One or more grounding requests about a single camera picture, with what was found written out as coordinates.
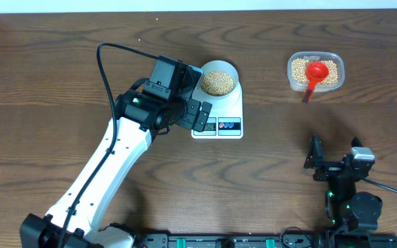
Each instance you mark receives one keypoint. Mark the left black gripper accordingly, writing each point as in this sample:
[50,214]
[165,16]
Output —
[191,107]

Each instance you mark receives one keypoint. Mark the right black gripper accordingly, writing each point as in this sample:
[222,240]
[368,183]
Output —
[315,160]

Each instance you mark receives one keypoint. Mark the red plastic measuring scoop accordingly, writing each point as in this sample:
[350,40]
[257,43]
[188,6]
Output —
[316,72]

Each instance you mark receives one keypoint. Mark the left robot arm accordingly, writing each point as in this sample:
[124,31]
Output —
[146,110]

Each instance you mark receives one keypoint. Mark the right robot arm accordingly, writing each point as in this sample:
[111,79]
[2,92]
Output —
[354,214]

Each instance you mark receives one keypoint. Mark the white digital kitchen scale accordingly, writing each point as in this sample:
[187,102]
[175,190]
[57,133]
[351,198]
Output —
[225,120]

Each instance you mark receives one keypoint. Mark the grey round bowl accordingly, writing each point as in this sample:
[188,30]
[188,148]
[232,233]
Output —
[220,80]

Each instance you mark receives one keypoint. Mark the clear plastic container of beans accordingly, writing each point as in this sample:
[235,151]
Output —
[297,65]

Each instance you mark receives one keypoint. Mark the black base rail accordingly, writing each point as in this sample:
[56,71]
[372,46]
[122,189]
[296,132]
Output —
[288,239]

